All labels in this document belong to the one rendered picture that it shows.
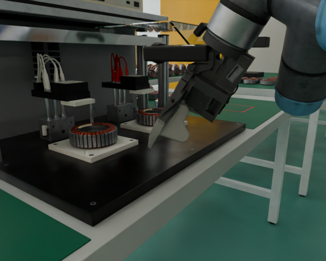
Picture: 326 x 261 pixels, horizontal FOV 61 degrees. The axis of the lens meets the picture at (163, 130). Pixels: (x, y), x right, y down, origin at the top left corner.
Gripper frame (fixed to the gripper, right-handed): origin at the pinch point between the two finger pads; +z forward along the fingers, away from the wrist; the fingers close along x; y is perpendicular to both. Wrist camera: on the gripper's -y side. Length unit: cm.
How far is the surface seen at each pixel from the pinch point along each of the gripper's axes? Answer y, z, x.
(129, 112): -18.6, 21.1, 31.0
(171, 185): 7.2, 6.3, -4.4
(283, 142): 43, 30, 106
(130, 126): -12.7, 17.8, 20.0
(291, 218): 78, 71, 110
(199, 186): 12.1, 7.9, 2.4
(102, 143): -10.7, 12.0, 0.3
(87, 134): -14.2, 11.3, -0.8
